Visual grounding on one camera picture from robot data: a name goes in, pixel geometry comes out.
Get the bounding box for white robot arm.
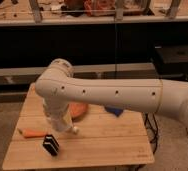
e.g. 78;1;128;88
35;59;188;132

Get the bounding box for white plastic bottle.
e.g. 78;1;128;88
71;126;79;134

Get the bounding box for blue sponge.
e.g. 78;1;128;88
105;106;123;117

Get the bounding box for white ceramic cup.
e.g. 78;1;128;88
46;113;73;132

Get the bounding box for black cables on floor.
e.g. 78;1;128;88
141;112;161;154

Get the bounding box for wooden folding table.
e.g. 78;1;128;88
2;88;154;171

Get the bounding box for orange bowl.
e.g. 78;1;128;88
69;102;88;119

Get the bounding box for black white eraser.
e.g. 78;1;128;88
43;134;59;156

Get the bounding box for long workbench shelf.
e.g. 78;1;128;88
0;0;188;27

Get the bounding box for black box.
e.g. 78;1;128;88
152;45;188;75

